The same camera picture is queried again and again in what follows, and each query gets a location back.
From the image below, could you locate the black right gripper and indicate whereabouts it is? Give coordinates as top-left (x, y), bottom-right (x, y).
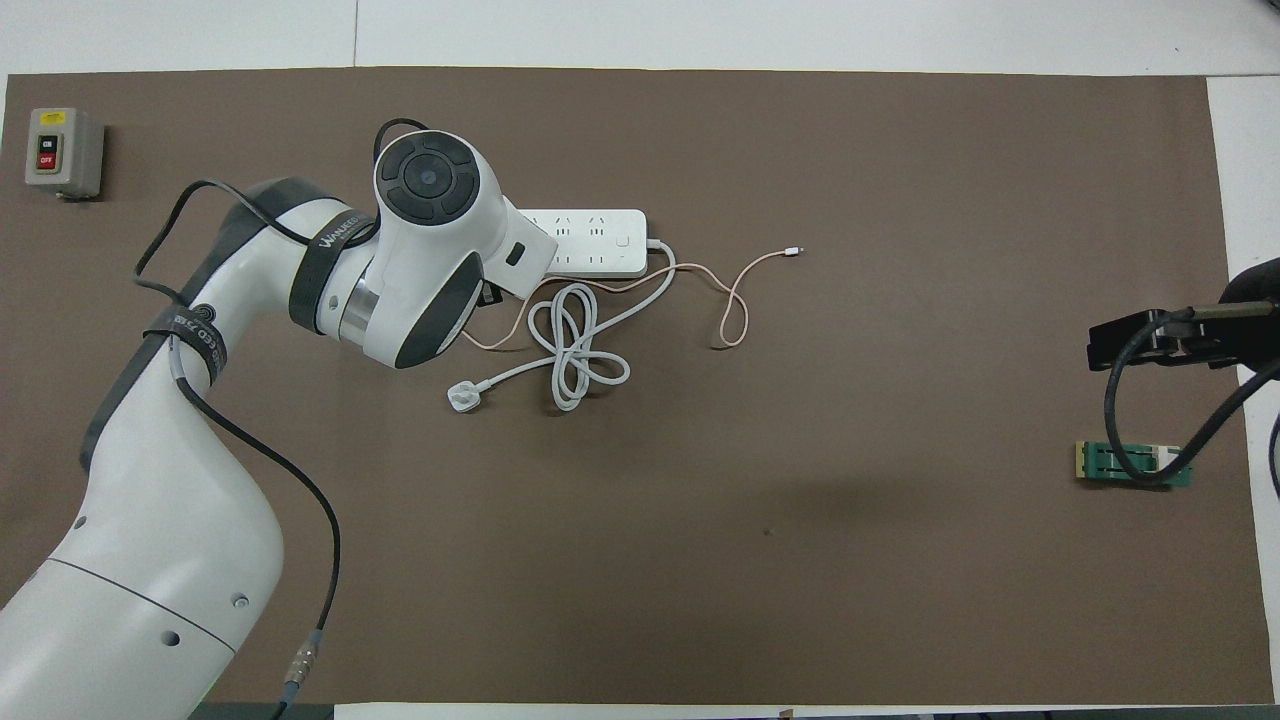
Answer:
top-left (1087, 308), bottom-right (1246, 373)

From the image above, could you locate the pink charging cable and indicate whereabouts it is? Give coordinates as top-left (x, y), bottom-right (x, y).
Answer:
top-left (462, 245), bottom-right (803, 353)

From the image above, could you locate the white power strip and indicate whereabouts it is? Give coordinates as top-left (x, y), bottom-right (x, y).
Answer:
top-left (520, 208), bottom-right (649, 279)

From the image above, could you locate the green fixture block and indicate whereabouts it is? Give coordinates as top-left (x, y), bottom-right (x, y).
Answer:
top-left (1075, 441), bottom-right (1193, 489)

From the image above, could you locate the brown table mat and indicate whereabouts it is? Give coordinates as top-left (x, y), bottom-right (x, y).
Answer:
top-left (0, 67), bottom-right (1273, 706)

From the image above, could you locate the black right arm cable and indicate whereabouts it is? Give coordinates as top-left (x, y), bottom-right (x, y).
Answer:
top-left (1103, 305), bottom-right (1280, 489)

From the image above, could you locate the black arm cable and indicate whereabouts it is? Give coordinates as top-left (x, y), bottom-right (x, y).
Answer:
top-left (133, 118), bottom-right (343, 720)
top-left (1103, 305), bottom-right (1280, 489)

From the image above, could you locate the white power strip cord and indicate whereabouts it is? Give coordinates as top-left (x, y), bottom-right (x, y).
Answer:
top-left (447, 238), bottom-right (678, 413)

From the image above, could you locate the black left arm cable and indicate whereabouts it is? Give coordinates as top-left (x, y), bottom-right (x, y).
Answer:
top-left (133, 118), bottom-right (343, 720)

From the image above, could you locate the grey on-off switch box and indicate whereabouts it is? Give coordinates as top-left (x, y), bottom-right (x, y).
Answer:
top-left (25, 107), bottom-right (106, 200)

